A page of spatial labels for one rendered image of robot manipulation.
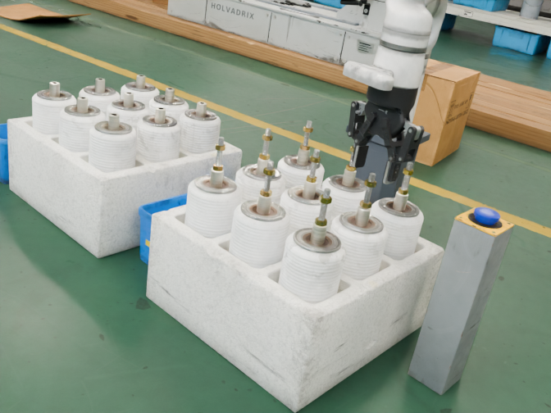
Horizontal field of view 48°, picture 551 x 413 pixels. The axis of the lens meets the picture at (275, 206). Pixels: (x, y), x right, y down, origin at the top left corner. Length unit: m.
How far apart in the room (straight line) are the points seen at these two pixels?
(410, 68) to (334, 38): 2.24
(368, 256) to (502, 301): 0.52
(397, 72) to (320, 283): 0.33
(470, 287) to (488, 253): 0.07
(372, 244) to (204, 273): 0.29
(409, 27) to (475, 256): 0.36
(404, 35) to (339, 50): 2.23
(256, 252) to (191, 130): 0.50
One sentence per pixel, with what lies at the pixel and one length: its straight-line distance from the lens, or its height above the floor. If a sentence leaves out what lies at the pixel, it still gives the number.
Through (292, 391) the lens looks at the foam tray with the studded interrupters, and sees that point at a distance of 1.00.
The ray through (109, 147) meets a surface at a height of 0.23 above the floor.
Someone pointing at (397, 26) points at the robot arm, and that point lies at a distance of 0.93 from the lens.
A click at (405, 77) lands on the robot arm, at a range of 0.94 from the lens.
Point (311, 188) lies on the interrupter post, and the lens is 1.10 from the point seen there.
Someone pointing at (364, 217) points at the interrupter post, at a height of 0.27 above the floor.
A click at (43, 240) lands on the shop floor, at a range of 1.41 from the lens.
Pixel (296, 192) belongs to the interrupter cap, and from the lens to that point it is 1.12.
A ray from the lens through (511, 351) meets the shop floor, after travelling 1.32.
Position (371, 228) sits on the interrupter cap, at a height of 0.25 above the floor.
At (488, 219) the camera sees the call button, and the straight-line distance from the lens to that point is 1.00.
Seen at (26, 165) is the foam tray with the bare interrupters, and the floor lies 0.10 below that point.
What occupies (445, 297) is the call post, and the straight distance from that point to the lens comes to 1.06.
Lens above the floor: 0.69
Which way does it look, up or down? 25 degrees down
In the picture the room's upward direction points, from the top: 9 degrees clockwise
